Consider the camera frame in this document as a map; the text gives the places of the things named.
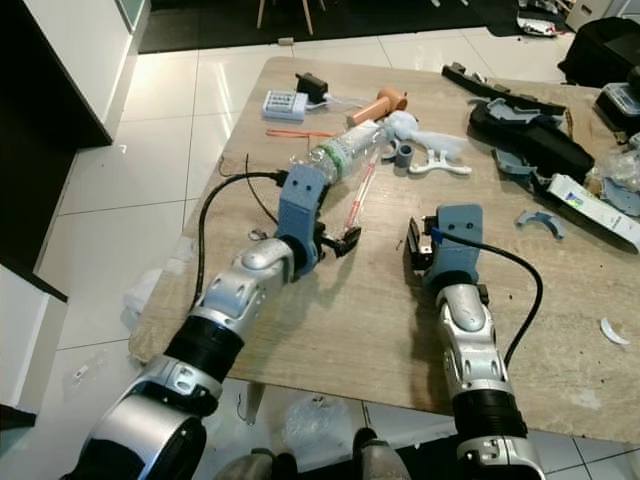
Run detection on clear tube with red core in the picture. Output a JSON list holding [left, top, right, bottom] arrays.
[[345, 155, 382, 237]]

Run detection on white plastic hook part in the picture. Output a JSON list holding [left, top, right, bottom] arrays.
[[410, 154, 474, 179]]

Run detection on clear plastic bottle green label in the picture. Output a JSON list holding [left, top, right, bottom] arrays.
[[308, 124, 392, 182]]

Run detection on crumpled white plastic bag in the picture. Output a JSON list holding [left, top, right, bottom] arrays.
[[380, 110, 467, 162]]

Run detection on orange rubber band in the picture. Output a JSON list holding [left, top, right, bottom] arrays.
[[267, 128, 337, 140]]

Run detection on blue-grey curved plastic part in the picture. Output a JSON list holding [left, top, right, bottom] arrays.
[[517, 210, 567, 240]]

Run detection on black power adapter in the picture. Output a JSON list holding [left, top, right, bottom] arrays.
[[295, 73, 330, 105]]

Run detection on long black bar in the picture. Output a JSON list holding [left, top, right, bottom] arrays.
[[442, 63, 570, 117]]

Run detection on long white cardboard box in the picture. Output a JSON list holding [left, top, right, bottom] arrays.
[[547, 173, 640, 250]]

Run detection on small white curved piece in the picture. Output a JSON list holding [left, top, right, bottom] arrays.
[[600, 318, 632, 347]]

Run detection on clear plastic bag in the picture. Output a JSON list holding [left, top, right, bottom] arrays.
[[600, 145, 640, 217]]

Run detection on robot right leg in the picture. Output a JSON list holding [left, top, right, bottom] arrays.
[[348, 428, 423, 480]]

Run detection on robot leg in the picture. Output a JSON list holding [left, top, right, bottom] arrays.
[[348, 428, 423, 480], [215, 448, 299, 480]]

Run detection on wooden chair legs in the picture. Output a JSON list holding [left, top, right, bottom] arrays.
[[257, 0, 317, 37]]

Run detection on robot left leg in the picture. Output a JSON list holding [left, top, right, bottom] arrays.
[[215, 448, 299, 480]]

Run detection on black device with light screen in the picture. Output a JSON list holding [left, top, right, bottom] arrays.
[[595, 82, 640, 137]]

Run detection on pile of small clutter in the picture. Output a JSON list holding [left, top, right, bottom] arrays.
[[517, 0, 577, 37]]

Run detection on black backpack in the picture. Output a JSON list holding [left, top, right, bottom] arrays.
[[557, 16, 640, 89]]

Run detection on white cabinet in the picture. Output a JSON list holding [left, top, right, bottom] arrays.
[[0, 0, 152, 153]]

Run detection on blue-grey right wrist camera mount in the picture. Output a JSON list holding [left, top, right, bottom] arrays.
[[428, 203, 487, 292]]

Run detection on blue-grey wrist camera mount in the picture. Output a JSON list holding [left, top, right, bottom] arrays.
[[275, 163, 330, 279], [428, 203, 487, 292]]

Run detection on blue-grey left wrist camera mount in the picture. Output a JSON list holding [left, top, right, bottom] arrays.
[[275, 163, 330, 279]]

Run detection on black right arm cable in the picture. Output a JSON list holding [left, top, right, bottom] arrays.
[[434, 229, 545, 370]]

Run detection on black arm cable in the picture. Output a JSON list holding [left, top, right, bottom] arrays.
[[197, 170, 287, 313], [434, 229, 545, 370]]

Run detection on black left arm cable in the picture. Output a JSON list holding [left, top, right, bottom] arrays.
[[197, 170, 287, 313]]

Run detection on tan cylindrical handle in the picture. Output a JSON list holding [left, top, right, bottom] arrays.
[[348, 88, 409, 129]]

